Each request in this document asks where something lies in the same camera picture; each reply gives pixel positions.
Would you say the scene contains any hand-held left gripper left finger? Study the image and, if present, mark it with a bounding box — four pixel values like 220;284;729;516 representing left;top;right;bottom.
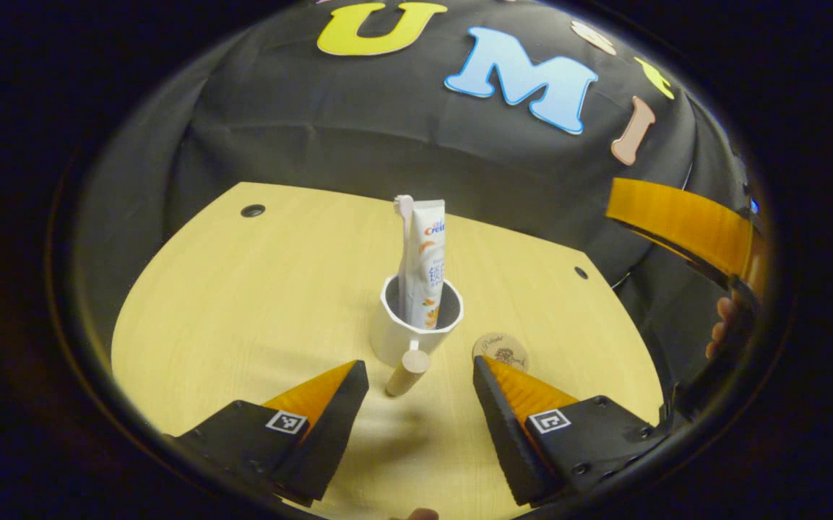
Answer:
171;360;370;506

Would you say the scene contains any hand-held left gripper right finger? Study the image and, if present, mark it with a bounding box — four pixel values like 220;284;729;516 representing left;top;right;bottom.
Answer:
472;355;666;506

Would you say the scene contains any round brown coaster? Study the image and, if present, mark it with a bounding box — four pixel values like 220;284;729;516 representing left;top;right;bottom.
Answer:
472;332;530;373

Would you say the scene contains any white cup with wooden handle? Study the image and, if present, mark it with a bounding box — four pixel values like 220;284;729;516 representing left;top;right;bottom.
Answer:
370;273;465;397

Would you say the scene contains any white toothpaste tube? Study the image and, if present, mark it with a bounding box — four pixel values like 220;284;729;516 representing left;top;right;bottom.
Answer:
402;200;447;331

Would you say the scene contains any pale pink toothbrush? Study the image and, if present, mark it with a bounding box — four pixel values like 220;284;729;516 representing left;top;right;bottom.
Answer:
394;194;415;319

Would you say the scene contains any light wooden desktop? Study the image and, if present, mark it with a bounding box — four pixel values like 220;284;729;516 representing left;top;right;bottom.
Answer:
111;181;664;520

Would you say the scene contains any black backdrop cloth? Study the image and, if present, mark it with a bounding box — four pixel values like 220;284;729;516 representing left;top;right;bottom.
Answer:
73;0;764;391

